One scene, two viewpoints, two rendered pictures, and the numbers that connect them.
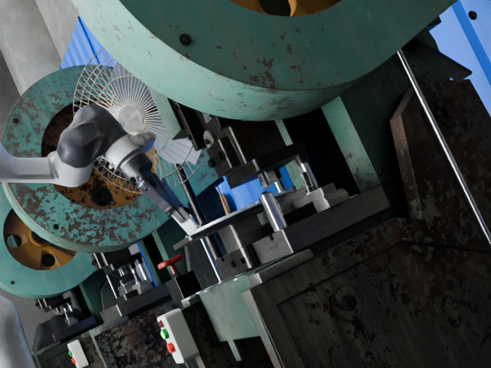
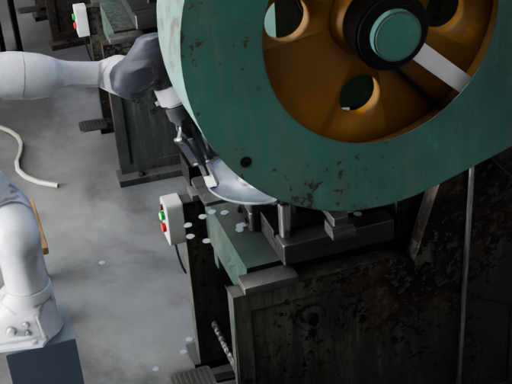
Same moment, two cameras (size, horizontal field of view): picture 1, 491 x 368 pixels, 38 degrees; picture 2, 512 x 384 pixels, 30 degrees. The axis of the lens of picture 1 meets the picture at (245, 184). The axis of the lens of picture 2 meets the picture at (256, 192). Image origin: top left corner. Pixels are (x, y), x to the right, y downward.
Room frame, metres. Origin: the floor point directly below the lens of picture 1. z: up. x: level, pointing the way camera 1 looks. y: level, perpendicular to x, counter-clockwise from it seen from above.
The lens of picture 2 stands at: (-0.35, -0.32, 2.01)
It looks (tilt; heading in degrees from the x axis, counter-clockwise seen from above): 31 degrees down; 10
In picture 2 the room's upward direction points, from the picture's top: 4 degrees counter-clockwise
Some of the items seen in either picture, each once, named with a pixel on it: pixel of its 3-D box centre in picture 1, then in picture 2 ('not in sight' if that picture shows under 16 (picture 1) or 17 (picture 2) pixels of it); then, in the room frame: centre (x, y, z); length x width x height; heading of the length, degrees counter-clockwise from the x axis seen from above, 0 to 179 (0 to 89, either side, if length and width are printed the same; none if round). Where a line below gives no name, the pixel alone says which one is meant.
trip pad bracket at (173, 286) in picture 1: (191, 304); (196, 184); (2.02, 0.28, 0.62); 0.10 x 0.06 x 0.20; 27
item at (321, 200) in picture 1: (313, 190); (331, 204); (1.69, -0.14, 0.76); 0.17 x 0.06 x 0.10; 27
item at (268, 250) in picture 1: (296, 235); (307, 200); (1.85, -0.06, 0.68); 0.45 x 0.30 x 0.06; 27
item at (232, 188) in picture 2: (237, 215); (260, 174); (1.79, 0.05, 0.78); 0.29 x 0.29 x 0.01
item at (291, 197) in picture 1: (281, 207); not in sight; (1.84, -0.06, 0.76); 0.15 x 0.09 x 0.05; 27
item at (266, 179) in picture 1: (267, 179); not in sight; (1.84, -0.06, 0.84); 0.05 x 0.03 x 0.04; 27
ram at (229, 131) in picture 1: (225, 114); not in sight; (1.83, -0.03, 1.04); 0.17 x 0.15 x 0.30; 117
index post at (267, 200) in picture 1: (272, 210); (284, 218); (1.63, -0.03, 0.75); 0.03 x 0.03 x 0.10; 27
